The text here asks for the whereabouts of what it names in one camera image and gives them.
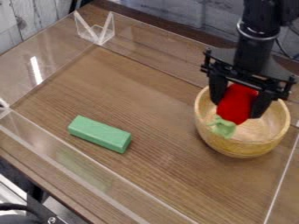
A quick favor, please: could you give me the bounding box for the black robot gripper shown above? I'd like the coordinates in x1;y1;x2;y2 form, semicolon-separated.
200;47;296;119

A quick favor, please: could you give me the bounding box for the red plush strawberry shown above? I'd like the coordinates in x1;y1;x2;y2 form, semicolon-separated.
209;84;257;139

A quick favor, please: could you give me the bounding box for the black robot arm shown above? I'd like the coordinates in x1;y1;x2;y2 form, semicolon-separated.
200;0;299;118

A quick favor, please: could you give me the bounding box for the wooden bowl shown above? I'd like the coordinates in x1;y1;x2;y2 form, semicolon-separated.
193;87;290;158

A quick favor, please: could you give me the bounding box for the green rectangular block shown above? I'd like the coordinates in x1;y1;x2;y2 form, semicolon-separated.
67;115;132;154

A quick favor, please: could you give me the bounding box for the black table clamp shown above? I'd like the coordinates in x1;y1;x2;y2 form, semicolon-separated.
26;195;67;224

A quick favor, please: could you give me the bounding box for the clear acrylic tray wall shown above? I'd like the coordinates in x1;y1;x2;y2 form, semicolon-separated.
0;13;299;224

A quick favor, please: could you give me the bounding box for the clear acrylic corner bracket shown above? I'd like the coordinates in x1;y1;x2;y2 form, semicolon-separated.
73;11;115;46

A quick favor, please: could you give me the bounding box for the black cable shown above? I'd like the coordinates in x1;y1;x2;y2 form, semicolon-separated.
0;202;33;214

